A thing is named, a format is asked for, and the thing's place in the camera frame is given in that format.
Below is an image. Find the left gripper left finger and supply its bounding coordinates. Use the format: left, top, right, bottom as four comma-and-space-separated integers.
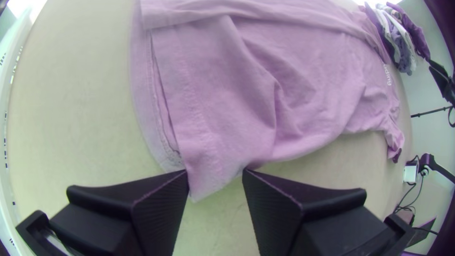
49, 169, 190, 256

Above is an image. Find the white laundry basket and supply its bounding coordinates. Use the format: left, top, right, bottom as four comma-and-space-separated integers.
0, 7, 35, 256

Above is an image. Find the black cable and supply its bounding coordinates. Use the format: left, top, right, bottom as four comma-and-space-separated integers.
393, 155, 427, 215

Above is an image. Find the purple t-shirt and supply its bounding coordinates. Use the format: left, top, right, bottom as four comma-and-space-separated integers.
129, 0, 406, 204

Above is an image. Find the heap of clothes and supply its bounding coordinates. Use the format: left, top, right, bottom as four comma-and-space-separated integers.
362, 1, 431, 76

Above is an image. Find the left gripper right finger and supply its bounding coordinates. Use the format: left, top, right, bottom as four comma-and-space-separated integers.
242, 168, 396, 256

